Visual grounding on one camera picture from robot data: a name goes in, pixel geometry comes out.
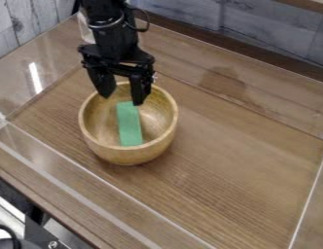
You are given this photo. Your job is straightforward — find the round wooden bowl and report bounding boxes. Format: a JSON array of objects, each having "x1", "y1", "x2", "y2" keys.
[{"x1": 78, "y1": 82, "x2": 179, "y2": 165}]

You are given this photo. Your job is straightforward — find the green rectangular block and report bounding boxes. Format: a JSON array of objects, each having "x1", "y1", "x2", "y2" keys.
[{"x1": 116, "y1": 101, "x2": 144, "y2": 147}]

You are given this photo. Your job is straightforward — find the black metal table bracket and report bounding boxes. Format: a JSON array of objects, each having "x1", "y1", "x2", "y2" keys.
[{"x1": 24, "y1": 216, "x2": 70, "y2": 249}]

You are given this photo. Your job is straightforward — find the black cable under table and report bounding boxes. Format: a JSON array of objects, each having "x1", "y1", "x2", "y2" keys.
[{"x1": 0, "y1": 223, "x2": 24, "y2": 249}]

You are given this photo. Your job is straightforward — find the clear acrylic corner bracket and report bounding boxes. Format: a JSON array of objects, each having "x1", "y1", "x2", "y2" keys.
[{"x1": 77, "y1": 12, "x2": 96, "y2": 44}]

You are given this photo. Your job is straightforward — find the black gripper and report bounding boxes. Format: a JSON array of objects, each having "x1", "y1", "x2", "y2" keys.
[{"x1": 78, "y1": 16, "x2": 156, "y2": 106}]

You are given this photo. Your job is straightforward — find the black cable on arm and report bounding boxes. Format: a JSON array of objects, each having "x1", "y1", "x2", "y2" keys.
[{"x1": 124, "y1": 6, "x2": 152, "y2": 33}]

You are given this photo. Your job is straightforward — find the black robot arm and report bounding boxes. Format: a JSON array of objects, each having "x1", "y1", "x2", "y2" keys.
[{"x1": 78, "y1": 0, "x2": 156, "y2": 106}]

